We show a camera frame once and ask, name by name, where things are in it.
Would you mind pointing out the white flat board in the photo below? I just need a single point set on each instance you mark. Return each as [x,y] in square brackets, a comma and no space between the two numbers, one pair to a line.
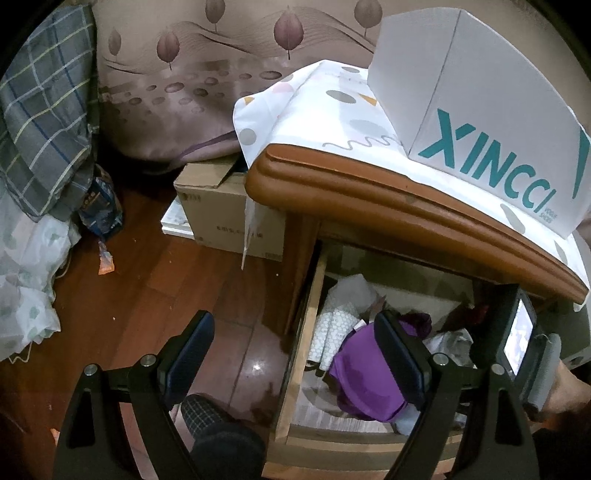
[173,221]

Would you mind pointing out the purple underwear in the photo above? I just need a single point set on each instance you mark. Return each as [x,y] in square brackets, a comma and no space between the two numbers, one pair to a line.
[364,374]

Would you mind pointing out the wooden nightstand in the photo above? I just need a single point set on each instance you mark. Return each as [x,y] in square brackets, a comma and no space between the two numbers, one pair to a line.
[369,184]

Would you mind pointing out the blue snack packet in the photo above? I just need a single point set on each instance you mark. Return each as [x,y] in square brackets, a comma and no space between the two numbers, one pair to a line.
[99,212]

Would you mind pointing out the dark purple cloth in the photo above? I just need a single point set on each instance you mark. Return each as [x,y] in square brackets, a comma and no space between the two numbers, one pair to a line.
[418,323]

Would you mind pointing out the brown cardboard box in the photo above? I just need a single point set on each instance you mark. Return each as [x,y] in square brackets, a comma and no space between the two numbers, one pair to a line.
[221,217]

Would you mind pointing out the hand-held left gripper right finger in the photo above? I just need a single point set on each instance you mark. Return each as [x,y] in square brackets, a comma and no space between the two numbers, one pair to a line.
[406,364]

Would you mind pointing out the white garment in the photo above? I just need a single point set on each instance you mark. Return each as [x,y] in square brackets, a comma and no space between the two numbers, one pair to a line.
[408,422]

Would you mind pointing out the plaid slipper foot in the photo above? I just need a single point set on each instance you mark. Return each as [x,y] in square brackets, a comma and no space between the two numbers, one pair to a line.
[226,452]

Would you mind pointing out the wooden drawer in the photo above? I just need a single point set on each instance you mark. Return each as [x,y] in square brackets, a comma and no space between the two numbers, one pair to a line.
[300,369]

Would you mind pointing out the leaf print bed cover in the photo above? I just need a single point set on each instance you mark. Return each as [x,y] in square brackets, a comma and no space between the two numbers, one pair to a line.
[184,92]

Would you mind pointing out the grey plaid blanket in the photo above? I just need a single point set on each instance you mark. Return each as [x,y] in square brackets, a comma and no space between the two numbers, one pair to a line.
[41,138]

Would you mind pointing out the white patterned table cloth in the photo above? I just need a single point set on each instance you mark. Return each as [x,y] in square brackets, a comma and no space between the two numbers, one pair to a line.
[323,110]

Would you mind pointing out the white sheer cloth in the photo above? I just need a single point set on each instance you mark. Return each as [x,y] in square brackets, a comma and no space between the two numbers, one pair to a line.
[27,277]

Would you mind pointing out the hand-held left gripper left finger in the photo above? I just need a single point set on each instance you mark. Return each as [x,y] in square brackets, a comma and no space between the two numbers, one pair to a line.
[184,364]

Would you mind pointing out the white box with teal print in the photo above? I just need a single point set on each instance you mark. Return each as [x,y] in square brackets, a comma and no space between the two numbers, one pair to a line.
[485,92]

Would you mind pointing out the orange wrapper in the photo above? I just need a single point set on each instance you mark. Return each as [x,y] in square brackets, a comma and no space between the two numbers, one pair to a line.
[106,263]

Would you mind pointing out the checked slipper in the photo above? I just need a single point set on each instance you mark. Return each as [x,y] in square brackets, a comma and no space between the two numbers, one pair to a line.
[201,410]

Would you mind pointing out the white honeycomb cloth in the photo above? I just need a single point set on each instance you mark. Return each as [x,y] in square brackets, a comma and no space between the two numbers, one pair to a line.
[332,337]

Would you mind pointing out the person's right forearm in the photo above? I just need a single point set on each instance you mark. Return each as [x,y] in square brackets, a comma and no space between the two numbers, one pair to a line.
[572,387]

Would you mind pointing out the crumpled grey white cloth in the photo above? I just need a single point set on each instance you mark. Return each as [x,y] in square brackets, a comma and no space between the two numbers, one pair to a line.
[450,344]

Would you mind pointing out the clear plastic bag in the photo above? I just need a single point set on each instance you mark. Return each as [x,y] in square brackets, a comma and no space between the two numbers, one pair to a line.
[351,293]

